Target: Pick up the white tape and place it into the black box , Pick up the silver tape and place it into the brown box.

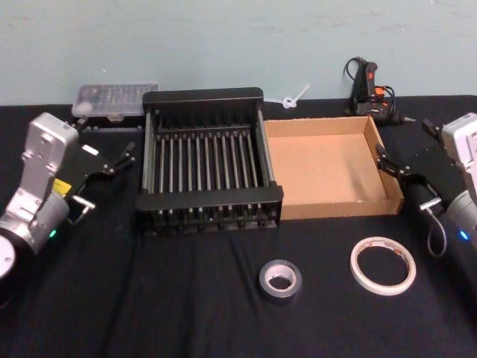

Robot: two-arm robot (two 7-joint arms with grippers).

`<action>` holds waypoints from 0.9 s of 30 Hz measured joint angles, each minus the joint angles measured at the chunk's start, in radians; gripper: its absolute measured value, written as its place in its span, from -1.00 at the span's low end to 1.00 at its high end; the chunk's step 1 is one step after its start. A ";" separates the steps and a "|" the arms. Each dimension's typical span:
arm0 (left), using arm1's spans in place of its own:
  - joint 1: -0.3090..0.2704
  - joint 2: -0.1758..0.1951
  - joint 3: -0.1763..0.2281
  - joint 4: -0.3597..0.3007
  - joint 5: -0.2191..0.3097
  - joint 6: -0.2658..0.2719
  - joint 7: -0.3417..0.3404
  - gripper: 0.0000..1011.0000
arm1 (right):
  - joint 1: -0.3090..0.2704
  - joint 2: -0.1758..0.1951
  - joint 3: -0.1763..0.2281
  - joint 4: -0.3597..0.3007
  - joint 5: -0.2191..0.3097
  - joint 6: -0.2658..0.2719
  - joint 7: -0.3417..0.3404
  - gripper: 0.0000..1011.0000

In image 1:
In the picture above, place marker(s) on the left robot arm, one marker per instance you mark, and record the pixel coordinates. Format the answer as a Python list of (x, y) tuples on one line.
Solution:
[(37, 179)]

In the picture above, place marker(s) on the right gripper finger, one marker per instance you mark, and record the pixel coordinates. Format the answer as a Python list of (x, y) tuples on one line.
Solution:
[(431, 127), (391, 166)]

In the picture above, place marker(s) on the clear plastic case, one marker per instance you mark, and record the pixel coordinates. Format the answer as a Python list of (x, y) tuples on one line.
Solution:
[(112, 98)]

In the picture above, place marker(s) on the white tape roll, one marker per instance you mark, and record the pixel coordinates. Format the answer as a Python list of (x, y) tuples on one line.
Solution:
[(357, 276)]

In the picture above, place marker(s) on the silver tape roll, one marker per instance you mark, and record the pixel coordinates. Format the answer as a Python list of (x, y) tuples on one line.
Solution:
[(266, 287)]

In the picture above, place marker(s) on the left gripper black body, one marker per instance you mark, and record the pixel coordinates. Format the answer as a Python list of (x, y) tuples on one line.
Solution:
[(83, 166)]

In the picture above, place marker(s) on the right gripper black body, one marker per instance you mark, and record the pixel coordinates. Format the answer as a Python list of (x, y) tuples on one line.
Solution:
[(441, 175)]

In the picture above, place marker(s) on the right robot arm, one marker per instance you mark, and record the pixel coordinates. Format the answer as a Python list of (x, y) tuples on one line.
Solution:
[(464, 209)]

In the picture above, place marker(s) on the black table cloth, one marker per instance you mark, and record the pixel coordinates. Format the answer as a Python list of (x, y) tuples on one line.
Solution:
[(186, 298)]

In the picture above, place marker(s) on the pale wall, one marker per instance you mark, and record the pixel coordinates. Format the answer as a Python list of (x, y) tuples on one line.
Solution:
[(223, 41)]

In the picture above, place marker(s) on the black rack with steel bars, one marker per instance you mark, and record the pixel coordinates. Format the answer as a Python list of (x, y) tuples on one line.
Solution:
[(206, 164)]

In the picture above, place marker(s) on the white three-armed plastic piece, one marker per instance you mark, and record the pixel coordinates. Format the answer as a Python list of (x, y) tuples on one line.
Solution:
[(288, 101)]

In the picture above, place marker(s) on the shallow brown cardboard tray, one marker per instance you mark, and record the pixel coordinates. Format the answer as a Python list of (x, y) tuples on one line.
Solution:
[(320, 171)]

